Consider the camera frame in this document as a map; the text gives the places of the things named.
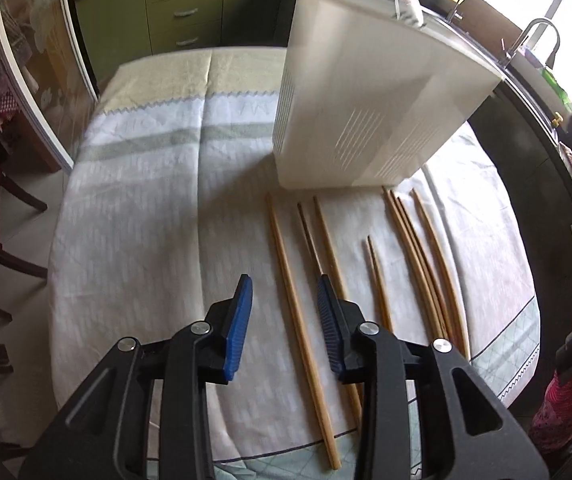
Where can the chrome kitchen faucet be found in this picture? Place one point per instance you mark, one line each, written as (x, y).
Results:
(541, 27)

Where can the white-framed glass door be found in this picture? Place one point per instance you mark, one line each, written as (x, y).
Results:
(40, 75)

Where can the white plastic object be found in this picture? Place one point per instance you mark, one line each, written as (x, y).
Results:
(408, 2)

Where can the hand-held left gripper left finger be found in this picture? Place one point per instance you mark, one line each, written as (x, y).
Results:
(238, 332)

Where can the green kitchen cabinet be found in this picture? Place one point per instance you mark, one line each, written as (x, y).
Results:
(180, 10)

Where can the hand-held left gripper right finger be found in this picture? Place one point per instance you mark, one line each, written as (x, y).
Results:
(328, 332)

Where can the green dish soap bottle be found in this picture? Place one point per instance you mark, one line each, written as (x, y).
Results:
(556, 85)

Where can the pink patterned clothing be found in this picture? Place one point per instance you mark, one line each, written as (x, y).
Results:
(561, 410)

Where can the pale striped tablecloth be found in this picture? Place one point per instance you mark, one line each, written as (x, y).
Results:
(155, 200)

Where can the long wooden chopstick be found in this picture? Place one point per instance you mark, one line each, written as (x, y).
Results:
(291, 300)

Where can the white slotted utensil holder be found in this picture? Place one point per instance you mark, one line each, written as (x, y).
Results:
(366, 90)

